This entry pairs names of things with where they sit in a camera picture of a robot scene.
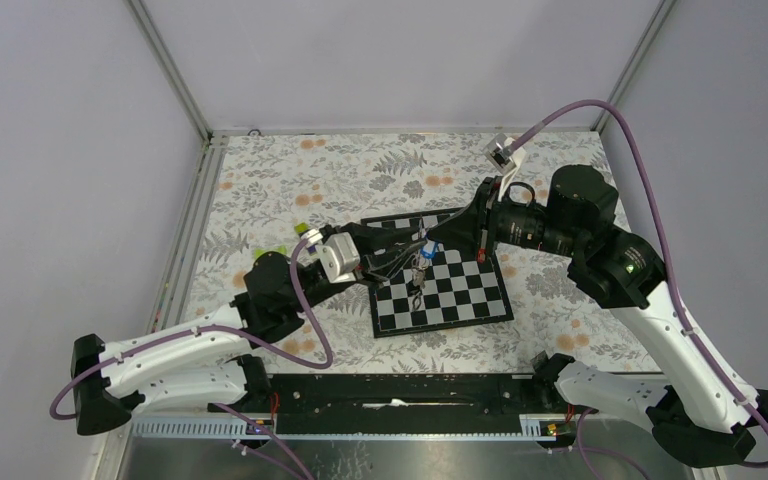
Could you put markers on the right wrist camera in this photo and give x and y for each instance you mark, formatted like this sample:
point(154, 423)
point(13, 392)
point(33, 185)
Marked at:
point(505, 159)

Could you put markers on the floral table cloth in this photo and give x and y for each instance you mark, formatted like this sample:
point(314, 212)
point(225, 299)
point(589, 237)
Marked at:
point(268, 185)

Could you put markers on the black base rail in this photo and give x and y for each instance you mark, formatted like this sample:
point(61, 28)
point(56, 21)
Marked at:
point(391, 404)

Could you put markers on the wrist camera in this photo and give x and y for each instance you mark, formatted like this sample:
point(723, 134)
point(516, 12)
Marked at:
point(505, 159)
point(338, 254)

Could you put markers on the black white chessboard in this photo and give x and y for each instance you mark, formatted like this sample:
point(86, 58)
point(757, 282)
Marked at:
point(458, 292)

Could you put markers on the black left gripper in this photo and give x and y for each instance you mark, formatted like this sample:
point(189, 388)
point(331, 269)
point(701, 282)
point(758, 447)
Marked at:
point(373, 243)

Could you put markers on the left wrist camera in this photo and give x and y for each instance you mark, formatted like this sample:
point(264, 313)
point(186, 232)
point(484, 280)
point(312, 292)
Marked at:
point(338, 254)

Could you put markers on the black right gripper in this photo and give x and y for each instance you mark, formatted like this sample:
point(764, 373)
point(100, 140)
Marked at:
point(474, 229)

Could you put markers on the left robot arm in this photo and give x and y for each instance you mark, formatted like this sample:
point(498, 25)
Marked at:
point(211, 359)

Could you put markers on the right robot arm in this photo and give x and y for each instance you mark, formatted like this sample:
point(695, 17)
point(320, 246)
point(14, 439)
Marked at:
point(703, 415)

